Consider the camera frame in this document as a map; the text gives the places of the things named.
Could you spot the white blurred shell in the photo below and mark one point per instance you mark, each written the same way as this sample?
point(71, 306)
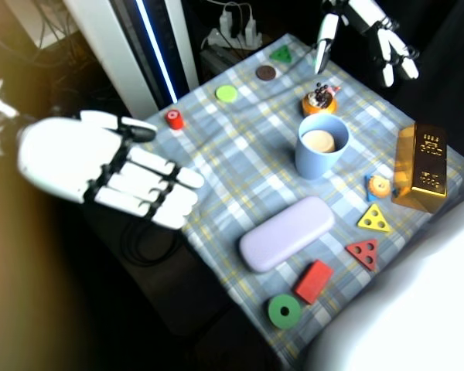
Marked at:
point(410, 309)

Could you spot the red cylinder block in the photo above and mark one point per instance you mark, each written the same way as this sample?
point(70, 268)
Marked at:
point(176, 123)

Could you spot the black plug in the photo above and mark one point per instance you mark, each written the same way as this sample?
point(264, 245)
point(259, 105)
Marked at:
point(237, 27)

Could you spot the blue plaid tablecloth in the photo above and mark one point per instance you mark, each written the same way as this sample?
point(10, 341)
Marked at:
point(363, 116)

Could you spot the dark grey box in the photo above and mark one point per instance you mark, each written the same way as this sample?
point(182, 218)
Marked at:
point(216, 62)

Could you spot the strawberry cream tart toy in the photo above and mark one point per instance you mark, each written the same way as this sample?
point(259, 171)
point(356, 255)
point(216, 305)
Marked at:
point(319, 141)

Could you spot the light green round disc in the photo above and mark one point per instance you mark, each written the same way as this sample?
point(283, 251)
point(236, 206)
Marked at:
point(226, 92)

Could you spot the white power strip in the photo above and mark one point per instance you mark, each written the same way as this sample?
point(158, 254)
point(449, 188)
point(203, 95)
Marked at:
point(220, 40)

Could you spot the green triangle block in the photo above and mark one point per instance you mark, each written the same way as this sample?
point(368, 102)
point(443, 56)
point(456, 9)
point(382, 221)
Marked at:
point(275, 55)

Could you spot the red triangle block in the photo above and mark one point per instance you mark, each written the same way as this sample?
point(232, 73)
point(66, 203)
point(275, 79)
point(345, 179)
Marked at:
point(363, 252)

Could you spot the white plug adapter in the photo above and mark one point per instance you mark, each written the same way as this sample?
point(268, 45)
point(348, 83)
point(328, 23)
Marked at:
point(226, 19)
point(252, 27)

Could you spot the gold bar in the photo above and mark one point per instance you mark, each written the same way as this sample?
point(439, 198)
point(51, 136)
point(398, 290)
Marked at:
point(429, 162)

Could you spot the blue cup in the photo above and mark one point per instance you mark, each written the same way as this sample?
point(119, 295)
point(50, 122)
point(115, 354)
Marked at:
point(313, 166)

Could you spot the white column with blue light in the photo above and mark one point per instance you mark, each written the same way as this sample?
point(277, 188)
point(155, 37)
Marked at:
point(100, 38)

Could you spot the red rectangular block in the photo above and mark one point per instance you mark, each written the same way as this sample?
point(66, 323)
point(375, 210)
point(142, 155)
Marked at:
point(313, 282)

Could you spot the brown round disc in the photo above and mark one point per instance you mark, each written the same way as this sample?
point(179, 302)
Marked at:
point(265, 72)

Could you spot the black backdrop curtain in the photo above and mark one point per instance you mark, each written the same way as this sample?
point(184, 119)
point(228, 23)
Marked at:
point(448, 96)

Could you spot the lavender glasses case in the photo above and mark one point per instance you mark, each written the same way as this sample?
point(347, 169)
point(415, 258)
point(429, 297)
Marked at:
point(286, 233)

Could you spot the yellow triangle block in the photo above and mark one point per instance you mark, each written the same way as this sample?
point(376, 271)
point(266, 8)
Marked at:
point(373, 217)

